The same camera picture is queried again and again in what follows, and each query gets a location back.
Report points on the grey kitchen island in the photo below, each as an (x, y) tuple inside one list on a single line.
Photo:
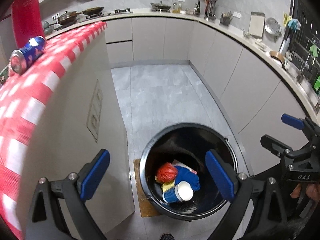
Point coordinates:
[(75, 130)]

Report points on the beige lower cabinets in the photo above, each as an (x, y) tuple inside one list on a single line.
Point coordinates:
[(225, 67)]

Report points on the yellow wrapper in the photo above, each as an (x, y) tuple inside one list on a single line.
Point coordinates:
[(168, 186)]

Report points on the black wok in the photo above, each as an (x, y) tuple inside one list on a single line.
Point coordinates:
[(93, 11)]

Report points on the grey socket panel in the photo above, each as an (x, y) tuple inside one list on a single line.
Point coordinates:
[(95, 112)]

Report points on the red checkered tablecloth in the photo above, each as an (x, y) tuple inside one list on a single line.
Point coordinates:
[(25, 105)]

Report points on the black window grille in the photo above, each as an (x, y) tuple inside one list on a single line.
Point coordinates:
[(307, 25)]

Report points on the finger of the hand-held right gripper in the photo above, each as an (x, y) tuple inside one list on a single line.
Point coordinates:
[(273, 146), (292, 121)]

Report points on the blue rubber glove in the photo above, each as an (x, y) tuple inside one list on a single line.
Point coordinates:
[(294, 25)]

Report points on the white cutting board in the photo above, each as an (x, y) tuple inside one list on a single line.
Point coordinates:
[(256, 24)]

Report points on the pan with glass lid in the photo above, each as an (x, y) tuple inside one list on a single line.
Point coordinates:
[(161, 6)]

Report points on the round metal steamer plate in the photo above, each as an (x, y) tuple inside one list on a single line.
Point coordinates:
[(273, 25)]

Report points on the person's right hand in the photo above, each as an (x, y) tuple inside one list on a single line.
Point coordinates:
[(313, 192)]

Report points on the black bucket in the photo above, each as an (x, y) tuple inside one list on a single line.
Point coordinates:
[(195, 205)]

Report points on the wooden stool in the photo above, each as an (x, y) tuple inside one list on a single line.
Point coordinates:
[(145, 205)]

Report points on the glass condiment jar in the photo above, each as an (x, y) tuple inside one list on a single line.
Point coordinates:
[(190, 11)]

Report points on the yellow rubber glove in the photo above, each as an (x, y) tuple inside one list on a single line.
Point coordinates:
[(286, 18)]

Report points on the red plastic bag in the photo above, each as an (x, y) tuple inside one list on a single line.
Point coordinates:
[(167, 173)]

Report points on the metal faucet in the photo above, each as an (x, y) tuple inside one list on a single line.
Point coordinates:
[(301, 72)]

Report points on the green white milk carton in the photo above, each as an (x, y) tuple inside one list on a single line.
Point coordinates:
[(3, 76)]

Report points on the black gas stove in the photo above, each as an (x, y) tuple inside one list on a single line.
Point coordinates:
[(117, 12)]

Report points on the person's left shoe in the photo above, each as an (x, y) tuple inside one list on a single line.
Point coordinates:
[(167, 237)]

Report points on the blue paper cup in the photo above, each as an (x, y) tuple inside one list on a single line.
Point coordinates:
[(172, 195)]

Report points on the blue cloth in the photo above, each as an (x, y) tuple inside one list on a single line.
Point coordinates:
[(187, 176)]

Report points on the dark glass bottle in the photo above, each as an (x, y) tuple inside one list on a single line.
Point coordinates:
[(197, 8)]

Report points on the steel kitchen sink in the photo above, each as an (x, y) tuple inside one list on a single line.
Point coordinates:
[(300, 77)]

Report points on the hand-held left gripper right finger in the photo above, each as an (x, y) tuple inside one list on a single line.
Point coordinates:
[(220, 175)]

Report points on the red thermos flask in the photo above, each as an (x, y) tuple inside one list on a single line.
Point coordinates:
[(27, 17)]

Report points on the dark pot with lid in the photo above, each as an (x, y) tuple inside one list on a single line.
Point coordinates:
[(67, 18)]

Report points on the white bottle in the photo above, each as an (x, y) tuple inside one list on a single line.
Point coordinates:
[(285, 45)]

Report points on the blue drink can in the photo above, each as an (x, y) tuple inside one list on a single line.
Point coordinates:
[(30, 53)]

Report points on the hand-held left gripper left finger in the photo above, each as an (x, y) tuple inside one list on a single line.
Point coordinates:
[(96, 175)]

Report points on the yellow oil bottle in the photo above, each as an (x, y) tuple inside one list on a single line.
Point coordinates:
[(174, 8), (179, 9)]

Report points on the dark utensil holder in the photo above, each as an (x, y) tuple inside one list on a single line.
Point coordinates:
[(226, 20)]

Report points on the black induction cooker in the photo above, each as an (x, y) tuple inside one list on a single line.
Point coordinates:
[(65, 27)]

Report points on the green cloth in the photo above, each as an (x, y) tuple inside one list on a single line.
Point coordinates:
[(314, 50)]

